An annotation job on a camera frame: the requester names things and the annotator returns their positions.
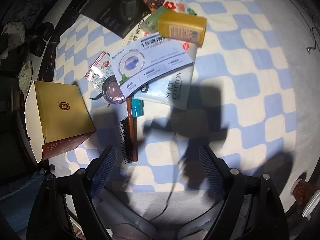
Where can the black box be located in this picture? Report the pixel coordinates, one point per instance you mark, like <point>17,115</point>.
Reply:
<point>112,7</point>

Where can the white cloth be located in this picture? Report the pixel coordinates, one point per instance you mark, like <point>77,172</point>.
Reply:
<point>13,37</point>

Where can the black tweezers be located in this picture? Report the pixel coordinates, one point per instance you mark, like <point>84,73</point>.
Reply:
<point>96,97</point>

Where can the wooden hairbrush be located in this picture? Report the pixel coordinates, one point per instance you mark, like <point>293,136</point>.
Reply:
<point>134,140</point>

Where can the black round jar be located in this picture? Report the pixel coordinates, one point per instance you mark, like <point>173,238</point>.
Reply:
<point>45,30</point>
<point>37,46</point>

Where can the clear floral packet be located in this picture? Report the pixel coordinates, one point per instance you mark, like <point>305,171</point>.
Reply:
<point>178,3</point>

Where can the white blue printed card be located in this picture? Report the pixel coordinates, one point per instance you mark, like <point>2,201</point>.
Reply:
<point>155,60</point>

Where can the red striped snack packet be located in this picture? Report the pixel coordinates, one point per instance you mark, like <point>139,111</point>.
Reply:
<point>100,70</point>

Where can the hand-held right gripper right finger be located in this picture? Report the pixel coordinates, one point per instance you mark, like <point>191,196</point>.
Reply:
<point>212,170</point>

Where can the yellow bottle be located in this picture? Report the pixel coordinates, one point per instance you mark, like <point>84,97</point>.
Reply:
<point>180,26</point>

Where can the gold cardboard box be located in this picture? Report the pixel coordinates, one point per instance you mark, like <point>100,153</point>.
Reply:
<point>62,110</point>

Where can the blue white checkered blanket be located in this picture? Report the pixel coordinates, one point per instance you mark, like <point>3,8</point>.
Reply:
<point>250,80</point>

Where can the white cotton tissue pack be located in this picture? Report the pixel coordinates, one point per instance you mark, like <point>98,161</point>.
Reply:
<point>175,90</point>

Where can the blue denim cloth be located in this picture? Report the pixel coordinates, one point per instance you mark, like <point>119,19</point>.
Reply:
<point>20,197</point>

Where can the teal tube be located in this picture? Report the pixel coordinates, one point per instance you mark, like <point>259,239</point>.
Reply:
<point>138,108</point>

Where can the green bottle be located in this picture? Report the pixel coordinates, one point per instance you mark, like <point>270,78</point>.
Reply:
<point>155,20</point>

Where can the brown patterned packet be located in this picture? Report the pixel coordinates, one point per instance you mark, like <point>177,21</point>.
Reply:
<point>155,1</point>

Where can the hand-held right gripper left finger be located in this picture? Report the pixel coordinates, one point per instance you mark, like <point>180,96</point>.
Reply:
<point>105,167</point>

